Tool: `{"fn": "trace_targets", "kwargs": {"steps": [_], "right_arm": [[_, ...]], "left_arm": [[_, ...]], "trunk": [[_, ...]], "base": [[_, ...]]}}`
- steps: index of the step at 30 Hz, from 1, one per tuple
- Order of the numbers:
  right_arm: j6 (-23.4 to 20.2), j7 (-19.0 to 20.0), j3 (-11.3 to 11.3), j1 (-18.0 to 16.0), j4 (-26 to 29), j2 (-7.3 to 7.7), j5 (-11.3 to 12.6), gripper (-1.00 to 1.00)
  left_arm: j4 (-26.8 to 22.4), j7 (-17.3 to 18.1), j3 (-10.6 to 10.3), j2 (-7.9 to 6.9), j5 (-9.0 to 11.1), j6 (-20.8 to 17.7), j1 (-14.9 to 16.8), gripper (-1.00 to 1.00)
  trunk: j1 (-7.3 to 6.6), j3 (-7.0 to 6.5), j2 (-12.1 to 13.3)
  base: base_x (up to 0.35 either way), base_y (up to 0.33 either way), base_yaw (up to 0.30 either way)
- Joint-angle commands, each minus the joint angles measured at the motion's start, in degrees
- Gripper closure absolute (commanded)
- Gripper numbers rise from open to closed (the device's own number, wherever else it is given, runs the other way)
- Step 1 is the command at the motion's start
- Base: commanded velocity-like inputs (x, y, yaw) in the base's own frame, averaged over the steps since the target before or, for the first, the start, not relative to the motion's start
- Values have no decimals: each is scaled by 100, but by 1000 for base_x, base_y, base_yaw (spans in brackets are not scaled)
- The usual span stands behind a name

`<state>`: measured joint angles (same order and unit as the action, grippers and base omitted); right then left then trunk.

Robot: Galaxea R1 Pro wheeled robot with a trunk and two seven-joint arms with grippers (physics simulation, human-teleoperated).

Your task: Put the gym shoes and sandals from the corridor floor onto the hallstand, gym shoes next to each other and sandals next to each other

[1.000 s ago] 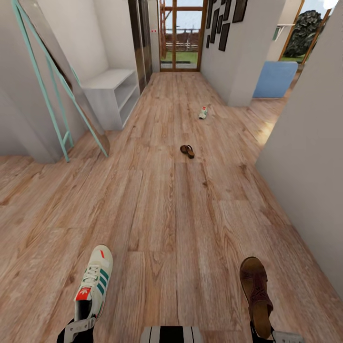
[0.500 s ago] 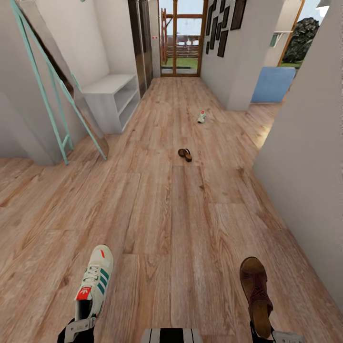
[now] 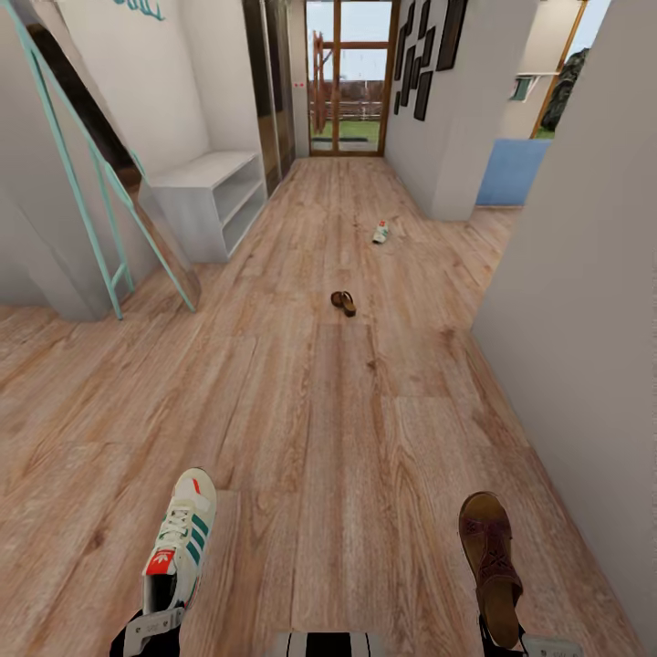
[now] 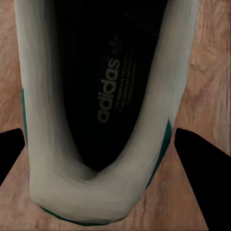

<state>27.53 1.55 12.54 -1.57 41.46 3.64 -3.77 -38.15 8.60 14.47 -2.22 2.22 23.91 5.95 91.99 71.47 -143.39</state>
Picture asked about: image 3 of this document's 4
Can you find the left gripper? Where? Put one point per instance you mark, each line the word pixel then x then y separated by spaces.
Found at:
pixel 160 645

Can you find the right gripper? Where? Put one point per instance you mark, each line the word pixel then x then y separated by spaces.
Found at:
pixel 490 648

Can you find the gym shoe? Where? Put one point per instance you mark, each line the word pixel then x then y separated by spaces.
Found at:
pixel 172 576
pixel 381 232

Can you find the shelf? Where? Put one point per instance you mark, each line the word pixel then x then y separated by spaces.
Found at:
pixel 526 83

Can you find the sofa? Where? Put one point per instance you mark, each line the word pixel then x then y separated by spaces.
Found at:
pixel 510 172

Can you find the sandal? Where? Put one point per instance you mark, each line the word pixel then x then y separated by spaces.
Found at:
pixel 486 533
pixel 340 299

